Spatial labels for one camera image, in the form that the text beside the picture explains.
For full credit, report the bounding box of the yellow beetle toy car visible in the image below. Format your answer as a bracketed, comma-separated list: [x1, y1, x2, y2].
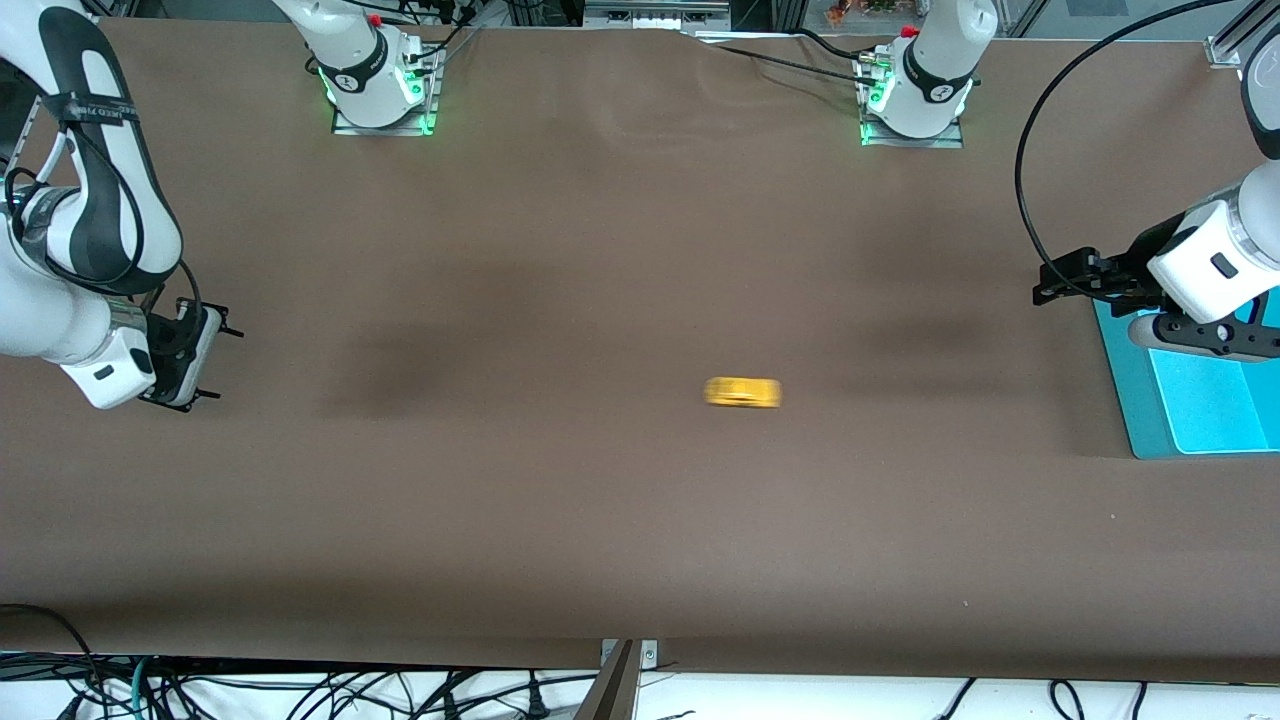
[703, 376, 784, 410]

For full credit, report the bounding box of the teal plastic bin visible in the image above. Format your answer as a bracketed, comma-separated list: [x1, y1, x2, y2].
[1090, 295, 1280, 461]

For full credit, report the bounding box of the orange background object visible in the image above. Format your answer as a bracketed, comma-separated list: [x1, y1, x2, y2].
[825, 0, 901, 27]

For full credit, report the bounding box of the brown table cover sheet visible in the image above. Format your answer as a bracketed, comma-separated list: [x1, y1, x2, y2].
[0, 18, 1280, 686]

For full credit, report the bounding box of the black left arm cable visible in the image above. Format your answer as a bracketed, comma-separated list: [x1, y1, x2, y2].
[1014, 0, 1216, 266]

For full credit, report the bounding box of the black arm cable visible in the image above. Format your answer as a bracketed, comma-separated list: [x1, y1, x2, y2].
[5, 95, 203, 331]
[1014, 0, 1216, 266]

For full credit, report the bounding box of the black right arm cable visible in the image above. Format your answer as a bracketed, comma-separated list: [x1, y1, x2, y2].
[5, 95, 203, 331]

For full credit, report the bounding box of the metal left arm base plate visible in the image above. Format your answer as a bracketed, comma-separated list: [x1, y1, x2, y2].
[858, 52, 965, 149]

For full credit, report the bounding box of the aluminium frame corner rail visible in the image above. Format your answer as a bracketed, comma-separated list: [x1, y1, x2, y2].
[1205, 0, 1280, 69]

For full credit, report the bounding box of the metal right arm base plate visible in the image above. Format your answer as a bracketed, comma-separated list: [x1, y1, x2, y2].
[331, 45, 441, 137]

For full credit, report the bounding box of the black floor cable bundle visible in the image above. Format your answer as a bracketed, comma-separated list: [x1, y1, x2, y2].
[0, 603, 601, 720]

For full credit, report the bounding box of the short black table cable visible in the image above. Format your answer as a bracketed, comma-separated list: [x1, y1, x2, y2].
[795, 28, 866, 61]

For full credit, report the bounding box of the long black table cable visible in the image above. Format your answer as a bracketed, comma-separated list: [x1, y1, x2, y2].
[712, 42, 876, 83]

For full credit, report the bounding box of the black floor cables pair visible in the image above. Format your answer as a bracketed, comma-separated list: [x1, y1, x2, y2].
[930, 678, 1151, 720]

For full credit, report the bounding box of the aluminium rail with white connectors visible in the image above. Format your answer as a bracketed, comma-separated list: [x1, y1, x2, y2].
[583, 0, 733, 31]

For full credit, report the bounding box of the metal table edge bracket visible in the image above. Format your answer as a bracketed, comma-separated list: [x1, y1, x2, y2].
[575, 638, 661, 720]

